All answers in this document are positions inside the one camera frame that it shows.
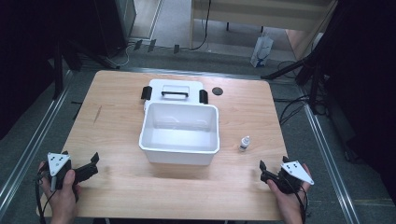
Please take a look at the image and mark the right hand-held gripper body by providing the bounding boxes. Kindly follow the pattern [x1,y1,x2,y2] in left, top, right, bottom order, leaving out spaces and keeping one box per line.
[260,160,315,195]

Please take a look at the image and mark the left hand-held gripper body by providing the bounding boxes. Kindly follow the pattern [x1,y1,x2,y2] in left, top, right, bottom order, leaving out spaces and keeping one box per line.
[47,151,100,191]

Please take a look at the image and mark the small white dropper bottle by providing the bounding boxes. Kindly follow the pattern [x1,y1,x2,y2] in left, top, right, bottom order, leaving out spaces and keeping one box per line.
[238,135,251,153]

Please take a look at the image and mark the white storage box with lid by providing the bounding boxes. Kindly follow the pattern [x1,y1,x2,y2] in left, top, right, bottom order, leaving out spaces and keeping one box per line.
[138,78,221,166]

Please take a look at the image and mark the person's right hand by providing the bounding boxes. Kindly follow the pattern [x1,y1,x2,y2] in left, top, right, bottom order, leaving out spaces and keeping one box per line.
[266,162,314,224]

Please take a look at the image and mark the person's left hand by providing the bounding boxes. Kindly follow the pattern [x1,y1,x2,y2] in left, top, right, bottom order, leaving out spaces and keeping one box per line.
[38,161,83,224]

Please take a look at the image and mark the black stand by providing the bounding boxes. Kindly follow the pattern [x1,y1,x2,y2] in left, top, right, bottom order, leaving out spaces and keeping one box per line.
[46,36,120,101]
[261,54,325,115]

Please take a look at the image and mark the white paper bag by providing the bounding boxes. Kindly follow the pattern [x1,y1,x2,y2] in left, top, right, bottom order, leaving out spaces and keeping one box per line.
[249,33,275,69]

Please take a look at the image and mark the dark cabinet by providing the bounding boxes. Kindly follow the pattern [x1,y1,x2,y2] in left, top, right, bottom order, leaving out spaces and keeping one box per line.
[92,0,138,58]

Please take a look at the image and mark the light wooden desk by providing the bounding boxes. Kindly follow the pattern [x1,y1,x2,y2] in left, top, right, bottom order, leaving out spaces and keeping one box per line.
[189,0,340,61]

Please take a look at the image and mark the right hand-held gripper cable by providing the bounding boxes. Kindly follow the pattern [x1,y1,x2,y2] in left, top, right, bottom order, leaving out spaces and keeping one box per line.
[288,178,310,224]

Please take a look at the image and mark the hand-held gripper cable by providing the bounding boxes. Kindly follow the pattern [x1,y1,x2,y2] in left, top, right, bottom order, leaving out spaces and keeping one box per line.
[288,178,310,224]
[34,172,58,224]

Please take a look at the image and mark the metal floor rail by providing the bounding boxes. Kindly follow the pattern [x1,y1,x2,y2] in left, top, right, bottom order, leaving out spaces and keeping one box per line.
[0,69,76,216]
[297,85,362,224]

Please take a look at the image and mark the left hand-held gripper cable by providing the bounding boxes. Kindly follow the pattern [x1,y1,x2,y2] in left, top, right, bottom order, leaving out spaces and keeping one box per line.
[34,172,58,224]

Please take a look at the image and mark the black floor cables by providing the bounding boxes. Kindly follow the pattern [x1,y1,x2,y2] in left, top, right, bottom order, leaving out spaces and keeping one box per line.
[273,60,330,127]

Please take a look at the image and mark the white floor cable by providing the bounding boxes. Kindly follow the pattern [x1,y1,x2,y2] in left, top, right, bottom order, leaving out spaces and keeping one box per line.
[106,42,135,70]

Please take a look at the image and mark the black hanging cable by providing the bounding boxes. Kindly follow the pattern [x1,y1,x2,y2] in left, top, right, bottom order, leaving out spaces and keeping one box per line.
[189,0,213,51]

